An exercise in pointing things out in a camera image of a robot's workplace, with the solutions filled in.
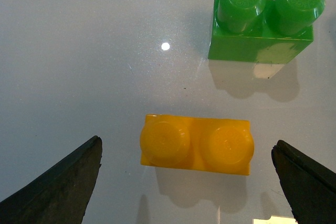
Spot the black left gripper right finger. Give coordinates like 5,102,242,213
271,140,335,223

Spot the yellow two-stud block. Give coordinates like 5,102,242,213
140,114,254,176

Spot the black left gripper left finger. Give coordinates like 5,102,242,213
1,136,102,223

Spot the green two-stud block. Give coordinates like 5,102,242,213
208,0,326,65

